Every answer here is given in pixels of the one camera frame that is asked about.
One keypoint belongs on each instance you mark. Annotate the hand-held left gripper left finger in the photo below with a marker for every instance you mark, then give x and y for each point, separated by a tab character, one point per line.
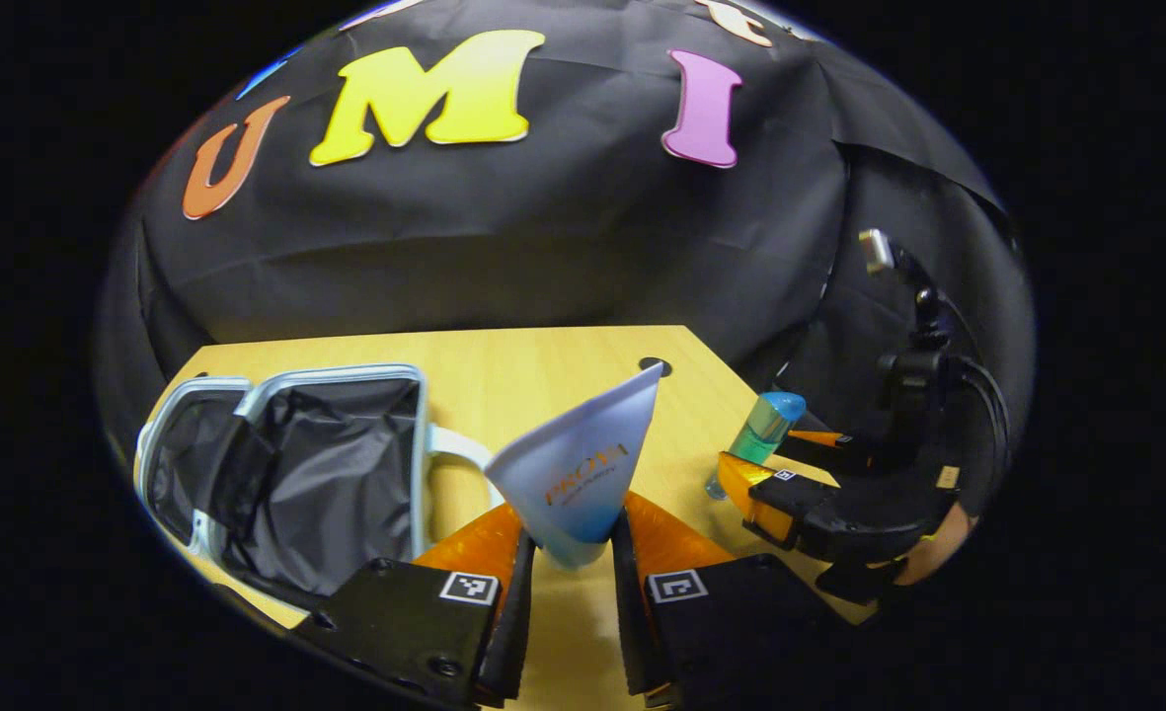
508	622

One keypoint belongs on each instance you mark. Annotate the teal skincare bottle blue cap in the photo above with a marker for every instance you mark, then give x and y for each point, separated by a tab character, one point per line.
762	430

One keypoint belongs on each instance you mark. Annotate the light blue suitcase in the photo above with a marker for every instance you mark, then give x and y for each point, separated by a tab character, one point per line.
326	474

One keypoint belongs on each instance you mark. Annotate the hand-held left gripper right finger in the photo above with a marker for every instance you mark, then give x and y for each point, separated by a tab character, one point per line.
632	622

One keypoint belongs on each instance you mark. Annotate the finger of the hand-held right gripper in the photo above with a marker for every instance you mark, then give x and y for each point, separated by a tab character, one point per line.
802	492
844	452

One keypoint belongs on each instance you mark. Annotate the black backdrop cloth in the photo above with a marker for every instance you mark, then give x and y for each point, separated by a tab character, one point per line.
504	247

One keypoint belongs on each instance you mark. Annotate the blue white skincare tube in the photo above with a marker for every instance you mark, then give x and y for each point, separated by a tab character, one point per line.
582	474

